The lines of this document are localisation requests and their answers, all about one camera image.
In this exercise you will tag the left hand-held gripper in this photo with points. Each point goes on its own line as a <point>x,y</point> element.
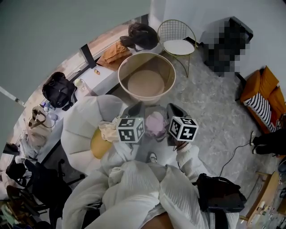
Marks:
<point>130,129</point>

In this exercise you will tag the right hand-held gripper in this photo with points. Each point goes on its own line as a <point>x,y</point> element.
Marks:
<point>182,129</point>

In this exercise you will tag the cream clothes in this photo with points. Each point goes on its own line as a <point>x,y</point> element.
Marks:
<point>109,132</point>

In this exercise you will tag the pink clothes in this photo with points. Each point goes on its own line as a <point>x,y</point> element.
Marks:
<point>155,124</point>

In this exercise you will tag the large beige round basket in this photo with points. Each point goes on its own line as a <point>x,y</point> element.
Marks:
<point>146,86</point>

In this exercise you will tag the person's right forearm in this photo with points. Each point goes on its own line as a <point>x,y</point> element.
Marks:
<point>190,157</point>

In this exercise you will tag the person's left forearm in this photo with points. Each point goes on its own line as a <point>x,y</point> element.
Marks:
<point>119,154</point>

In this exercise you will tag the grey cushion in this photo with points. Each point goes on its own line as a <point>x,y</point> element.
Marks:
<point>109,107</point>

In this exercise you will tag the person's shoe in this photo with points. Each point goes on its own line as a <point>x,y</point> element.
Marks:
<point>152,157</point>

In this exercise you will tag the yellow cushion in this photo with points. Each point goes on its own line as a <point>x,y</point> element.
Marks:
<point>99,146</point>

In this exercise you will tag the white shell armchair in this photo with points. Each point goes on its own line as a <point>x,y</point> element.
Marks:
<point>78,129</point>

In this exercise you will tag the small brown trinket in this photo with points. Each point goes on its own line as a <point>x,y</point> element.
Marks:
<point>97,72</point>

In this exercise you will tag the person's white sweater torso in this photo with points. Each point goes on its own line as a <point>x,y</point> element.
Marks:
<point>134,196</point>

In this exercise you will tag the clear plastic bottle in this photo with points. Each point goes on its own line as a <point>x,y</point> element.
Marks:
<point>80,83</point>

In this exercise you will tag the black waist bag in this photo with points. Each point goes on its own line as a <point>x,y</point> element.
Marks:
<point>217,193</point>

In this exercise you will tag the orange-brown folded garment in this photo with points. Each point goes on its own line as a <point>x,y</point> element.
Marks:
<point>114,54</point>

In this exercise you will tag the clear water bottle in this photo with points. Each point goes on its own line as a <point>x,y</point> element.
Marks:
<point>51,115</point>

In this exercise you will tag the black white striped cushion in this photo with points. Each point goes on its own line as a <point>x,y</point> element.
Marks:
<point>260,108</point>

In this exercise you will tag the black backpack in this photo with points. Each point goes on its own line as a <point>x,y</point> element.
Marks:
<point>58,90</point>

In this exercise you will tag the beige tote bag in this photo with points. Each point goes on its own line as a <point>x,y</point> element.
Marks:
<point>39,128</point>

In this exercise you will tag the dark brown jacket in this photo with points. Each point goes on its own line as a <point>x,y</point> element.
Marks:
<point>141,35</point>

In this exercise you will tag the orange sofa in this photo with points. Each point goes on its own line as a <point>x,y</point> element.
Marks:
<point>266,85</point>

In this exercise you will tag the black office chair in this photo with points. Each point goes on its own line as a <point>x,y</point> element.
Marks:
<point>48,187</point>

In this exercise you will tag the wooden table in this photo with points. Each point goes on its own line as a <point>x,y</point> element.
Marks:
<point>264,199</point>

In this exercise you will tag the black window post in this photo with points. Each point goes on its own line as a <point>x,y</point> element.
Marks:
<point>88,57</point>

